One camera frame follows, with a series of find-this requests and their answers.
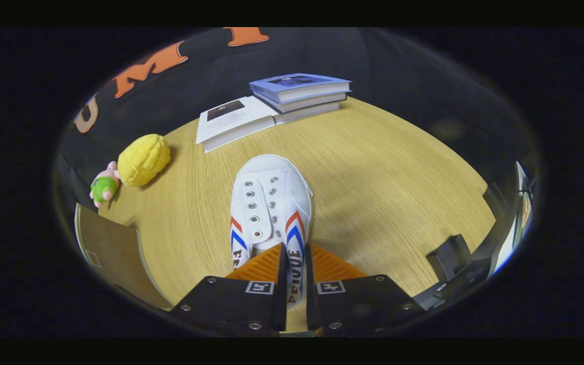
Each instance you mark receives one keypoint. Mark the black backdrop cloth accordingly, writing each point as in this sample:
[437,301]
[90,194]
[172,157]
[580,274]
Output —
[348,56]

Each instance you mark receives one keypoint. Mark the black stand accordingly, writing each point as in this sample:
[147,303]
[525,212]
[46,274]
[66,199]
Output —
[454,258]

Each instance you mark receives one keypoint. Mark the beige fabric storage box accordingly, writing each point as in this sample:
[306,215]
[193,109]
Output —
[114,253]

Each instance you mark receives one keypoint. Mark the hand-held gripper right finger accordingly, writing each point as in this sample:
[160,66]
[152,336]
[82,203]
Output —
[358,309]

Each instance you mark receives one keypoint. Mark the yellow round plush toy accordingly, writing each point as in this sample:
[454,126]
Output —
[142,159]

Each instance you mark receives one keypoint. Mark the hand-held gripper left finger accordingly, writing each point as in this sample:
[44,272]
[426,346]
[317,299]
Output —
[236,309]

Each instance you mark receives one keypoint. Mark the white book with dark photo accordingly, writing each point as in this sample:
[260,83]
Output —
[231,121]

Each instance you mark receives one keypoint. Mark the blue cover book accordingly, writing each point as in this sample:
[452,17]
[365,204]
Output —
[297,83]

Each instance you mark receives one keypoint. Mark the white striped canvas shoe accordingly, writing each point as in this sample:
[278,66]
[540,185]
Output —
[271,182]

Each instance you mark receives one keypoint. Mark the pink and green plush toy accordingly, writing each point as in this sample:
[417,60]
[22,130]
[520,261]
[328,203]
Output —
[103,186]

